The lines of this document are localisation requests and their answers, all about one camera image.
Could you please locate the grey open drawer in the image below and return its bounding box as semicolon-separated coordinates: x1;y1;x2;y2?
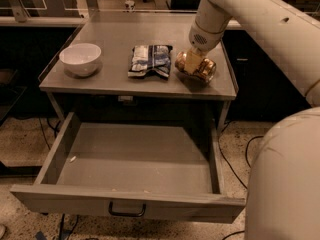
11;113;245;223

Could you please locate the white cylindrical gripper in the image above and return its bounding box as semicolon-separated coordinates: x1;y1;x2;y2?
184;0;232;74

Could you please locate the white ceramic bowl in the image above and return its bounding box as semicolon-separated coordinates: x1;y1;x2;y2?
59;43;102;77

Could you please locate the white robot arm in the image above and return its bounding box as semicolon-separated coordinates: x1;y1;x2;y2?
189;0;320;240

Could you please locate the white horizontal rail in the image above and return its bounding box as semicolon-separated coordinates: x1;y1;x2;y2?
0;16;243;31

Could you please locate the grey counter cabinet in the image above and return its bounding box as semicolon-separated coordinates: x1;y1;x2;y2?
40;11;237;129

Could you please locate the black drawer handle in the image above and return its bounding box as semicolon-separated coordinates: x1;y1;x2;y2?
108;201;146;218

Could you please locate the black floor cable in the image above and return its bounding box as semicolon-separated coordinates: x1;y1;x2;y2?
218;135;264;240

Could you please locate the blue white snack bag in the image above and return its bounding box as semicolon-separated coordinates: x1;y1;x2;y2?
128;45;172;79

